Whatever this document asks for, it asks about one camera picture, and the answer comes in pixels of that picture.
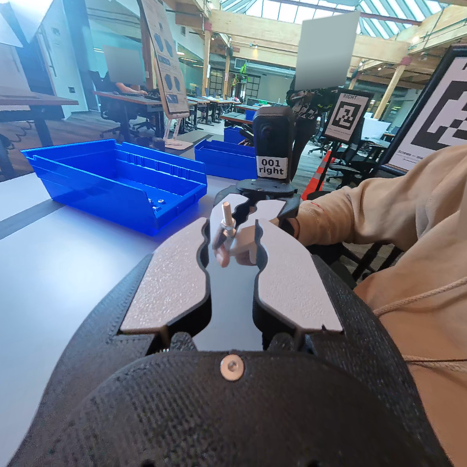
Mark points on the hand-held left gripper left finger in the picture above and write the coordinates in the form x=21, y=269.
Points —
x=169, y=288

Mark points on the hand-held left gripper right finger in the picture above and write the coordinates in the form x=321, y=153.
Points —
x=297, y=288

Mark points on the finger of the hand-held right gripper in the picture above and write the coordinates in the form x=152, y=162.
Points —
x=270, y=209
x=217, y=208

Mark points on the silver threaded bolt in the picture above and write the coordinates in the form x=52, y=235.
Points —
x=227, y=215

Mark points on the silver wing nut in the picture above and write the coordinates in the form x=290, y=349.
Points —
x=228, y=236

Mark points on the cluster of bolts with nuts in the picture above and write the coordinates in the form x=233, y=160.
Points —
x=155, y=203

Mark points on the blue plastic bin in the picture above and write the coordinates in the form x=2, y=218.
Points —
x=235, y=136
x=222, y=160
x=80, y=182

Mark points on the person's right forearm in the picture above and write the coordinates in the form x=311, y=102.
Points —
x=372, y=197

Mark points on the person's right hand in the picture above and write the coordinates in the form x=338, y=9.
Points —
x=225, y=257

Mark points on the orange traffic cone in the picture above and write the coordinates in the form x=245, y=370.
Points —
x=316, y=179

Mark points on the black white banner stand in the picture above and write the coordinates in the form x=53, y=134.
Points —
x=349, y=115
x=438, y=109

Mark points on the black office chair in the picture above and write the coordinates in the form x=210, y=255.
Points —
x=354, y=164

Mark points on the cardboard sign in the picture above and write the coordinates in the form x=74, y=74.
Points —
x=166, y=58

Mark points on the person's beige hoodie torso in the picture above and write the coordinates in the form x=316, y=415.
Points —
x=430, y=328

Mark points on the wooden desk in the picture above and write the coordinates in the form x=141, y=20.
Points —
x=33, y=96
x=128, y=98

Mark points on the studio softbox light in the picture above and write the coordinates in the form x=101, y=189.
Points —
x=22, y=14

